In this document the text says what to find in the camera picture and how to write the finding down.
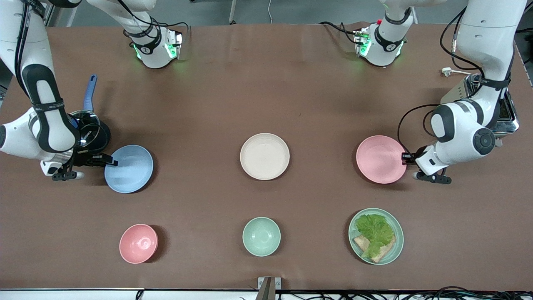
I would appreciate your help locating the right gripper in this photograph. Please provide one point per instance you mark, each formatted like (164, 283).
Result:
(85, 158)

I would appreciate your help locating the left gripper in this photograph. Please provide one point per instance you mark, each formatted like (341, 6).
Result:
(409, 158)

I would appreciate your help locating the blue plate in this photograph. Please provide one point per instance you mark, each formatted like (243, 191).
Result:
(131, 171)

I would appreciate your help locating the pink plate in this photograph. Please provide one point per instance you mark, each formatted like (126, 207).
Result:
(379, 160)

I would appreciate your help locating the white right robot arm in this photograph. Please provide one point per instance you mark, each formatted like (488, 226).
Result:
(46, 121)

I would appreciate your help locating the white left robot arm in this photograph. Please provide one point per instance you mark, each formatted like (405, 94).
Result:
(479, 37)

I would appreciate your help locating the glass pot lid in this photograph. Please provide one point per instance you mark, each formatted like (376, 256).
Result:
(88, 127)

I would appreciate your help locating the green plate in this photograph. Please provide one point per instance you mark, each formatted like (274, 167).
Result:
(393, 218)

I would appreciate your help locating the green lettuce leaf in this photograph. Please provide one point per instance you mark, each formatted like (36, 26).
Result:
(374, 231)

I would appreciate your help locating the small pink bowl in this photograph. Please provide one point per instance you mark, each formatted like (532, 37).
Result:
(138, 243)

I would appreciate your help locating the white toaster plug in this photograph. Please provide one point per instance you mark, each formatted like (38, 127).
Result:
(447, 71)

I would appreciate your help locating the toast bread slice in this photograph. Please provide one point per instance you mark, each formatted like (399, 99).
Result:
(385, 252)

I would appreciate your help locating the silver toaster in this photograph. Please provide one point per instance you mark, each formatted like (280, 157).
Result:
(510, 121)

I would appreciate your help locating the beige plate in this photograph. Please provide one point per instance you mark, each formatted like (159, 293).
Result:
(265, 156)

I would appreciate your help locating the small green bowl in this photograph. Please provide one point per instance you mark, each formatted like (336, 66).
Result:
(261, 236)

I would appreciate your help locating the white table edge rail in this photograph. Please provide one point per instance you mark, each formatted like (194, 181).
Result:
(62, 294)

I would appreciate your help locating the metal table edge bracket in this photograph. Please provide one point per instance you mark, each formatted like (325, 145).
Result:
(266, 287)

